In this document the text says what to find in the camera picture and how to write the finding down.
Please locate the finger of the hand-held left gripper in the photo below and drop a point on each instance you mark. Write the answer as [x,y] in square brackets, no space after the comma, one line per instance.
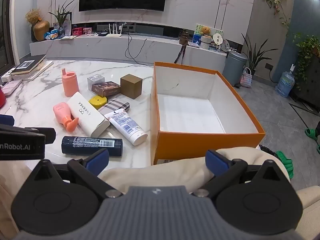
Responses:
[49,135]
[5,120]

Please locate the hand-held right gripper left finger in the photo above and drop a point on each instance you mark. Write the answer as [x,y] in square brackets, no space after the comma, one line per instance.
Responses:
[97,159]

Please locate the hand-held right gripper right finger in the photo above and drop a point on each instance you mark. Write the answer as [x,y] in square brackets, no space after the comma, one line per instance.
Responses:
[216,163]

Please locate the dark blue spray can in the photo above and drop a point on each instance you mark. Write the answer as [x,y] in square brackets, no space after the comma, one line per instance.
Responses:
[90,146]

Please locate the pink pump bottle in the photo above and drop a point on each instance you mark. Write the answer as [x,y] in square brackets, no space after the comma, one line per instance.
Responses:
[61,112]

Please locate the orange cardboard box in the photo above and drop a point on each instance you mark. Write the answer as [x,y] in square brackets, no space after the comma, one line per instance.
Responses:
[200,140]

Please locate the white rectangular bottle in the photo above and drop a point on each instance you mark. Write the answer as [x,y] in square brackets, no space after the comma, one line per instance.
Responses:
[86,113]

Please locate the white squeeze tube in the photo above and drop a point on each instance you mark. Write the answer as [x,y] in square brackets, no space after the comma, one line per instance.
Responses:
[125,125]

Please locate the plaid case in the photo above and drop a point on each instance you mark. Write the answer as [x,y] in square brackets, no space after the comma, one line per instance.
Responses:
[113,105]

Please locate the yellow tape measure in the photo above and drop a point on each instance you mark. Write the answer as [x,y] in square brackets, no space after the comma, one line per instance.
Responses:
[97,102]

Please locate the brown patterned small box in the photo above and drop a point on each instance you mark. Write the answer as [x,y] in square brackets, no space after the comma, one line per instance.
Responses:
[105,88]

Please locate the brown cube box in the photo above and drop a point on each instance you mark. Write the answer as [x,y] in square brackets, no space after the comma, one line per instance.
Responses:
[131,86]

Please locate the red object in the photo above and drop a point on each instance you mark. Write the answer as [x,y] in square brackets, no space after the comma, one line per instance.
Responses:
[2,98]

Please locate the pink flat case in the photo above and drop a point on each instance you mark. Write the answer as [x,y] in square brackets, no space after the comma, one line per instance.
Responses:
[10,86]

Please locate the salmon pink spouted container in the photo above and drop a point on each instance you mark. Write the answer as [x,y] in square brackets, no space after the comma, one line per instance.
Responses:
[70,85]

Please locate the cream cloth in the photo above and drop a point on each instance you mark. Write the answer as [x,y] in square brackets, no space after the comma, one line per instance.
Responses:
[162,175]

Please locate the stack of books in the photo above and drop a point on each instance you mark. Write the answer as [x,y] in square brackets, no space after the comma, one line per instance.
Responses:
[30,67]

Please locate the green slipper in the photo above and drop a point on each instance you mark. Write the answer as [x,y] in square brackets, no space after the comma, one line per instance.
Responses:
[286,163]
[311,133]

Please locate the clear plastic cube box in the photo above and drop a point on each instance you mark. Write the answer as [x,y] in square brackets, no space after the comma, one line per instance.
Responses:
[95,78]

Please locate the woven pastel handbag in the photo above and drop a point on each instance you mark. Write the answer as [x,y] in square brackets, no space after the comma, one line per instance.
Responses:
[246,78]

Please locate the gold vase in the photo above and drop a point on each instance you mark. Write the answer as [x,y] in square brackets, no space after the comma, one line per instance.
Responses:
[41,31]

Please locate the blue snack packets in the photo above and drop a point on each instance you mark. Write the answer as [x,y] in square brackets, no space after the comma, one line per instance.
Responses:
[51,35]

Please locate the grey trash can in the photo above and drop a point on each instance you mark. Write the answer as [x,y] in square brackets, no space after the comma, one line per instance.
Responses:
[233,67]

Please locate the cream sofa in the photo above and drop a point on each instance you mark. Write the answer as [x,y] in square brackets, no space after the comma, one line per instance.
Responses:
[308,212]

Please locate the blue water jug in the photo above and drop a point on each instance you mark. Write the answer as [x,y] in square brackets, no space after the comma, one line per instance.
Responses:
[285,83]

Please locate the red gift box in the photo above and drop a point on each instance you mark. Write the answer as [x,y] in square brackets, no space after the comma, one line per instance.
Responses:
[77,31]

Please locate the dried yellow flowers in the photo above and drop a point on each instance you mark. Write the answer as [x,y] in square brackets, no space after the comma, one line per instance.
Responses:
[33,16]

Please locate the pink printed box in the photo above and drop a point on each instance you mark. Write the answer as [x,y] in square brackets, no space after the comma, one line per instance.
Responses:
[87,31]

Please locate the tall leafy floor plant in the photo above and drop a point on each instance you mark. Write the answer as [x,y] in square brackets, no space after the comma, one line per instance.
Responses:
[255,55]

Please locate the dark cabinet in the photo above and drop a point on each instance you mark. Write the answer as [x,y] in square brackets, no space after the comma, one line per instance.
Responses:
[308,92]

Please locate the green potted plant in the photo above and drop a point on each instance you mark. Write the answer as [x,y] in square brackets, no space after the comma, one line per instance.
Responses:
[61,15]

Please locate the white router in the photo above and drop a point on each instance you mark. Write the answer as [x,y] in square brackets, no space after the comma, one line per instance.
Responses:
[113,34]

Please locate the white round hand fan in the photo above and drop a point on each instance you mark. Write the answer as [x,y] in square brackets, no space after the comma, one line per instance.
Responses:
[217,39]

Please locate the illustrated picture card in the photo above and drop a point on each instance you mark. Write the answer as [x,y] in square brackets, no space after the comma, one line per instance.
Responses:
[198,36]

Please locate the bushy green plant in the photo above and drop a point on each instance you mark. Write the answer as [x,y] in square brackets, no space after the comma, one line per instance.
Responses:
[308,55]

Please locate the hanging vine plant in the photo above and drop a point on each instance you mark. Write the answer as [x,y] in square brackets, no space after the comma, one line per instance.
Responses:
[275,3]

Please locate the wall socket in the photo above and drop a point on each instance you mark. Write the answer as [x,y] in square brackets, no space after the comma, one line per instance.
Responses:
[268,66]

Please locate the brown camera bag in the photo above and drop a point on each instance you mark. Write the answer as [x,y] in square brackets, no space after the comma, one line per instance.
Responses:
[183,38]

